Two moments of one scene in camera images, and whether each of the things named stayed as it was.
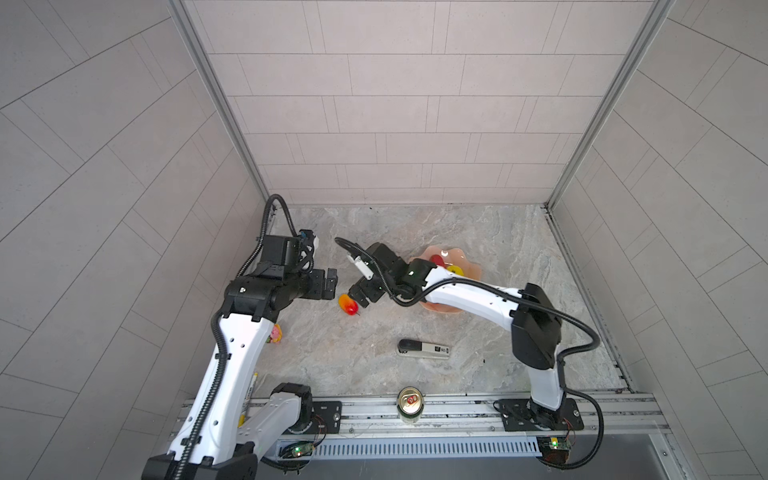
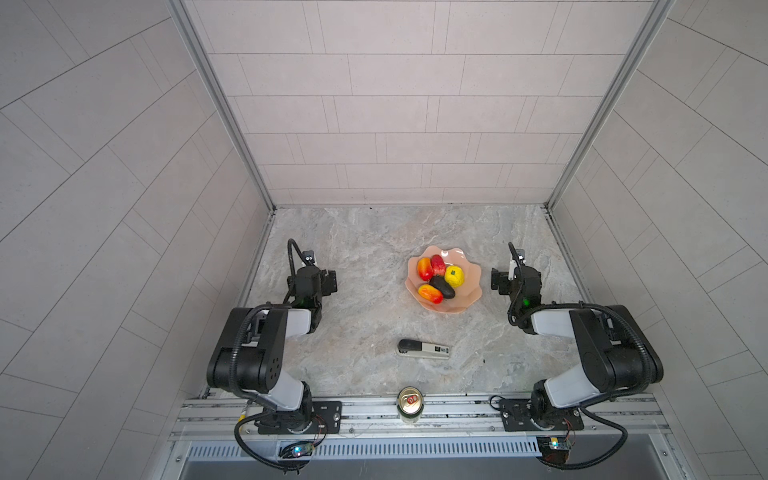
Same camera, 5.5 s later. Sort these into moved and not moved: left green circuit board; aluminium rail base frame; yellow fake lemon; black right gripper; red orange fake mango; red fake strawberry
Moved: red orange fake mango; black right gripper
Not moved: yellow fake lemon; red fake strawberry; aluminium rail base frame; left green circuit board
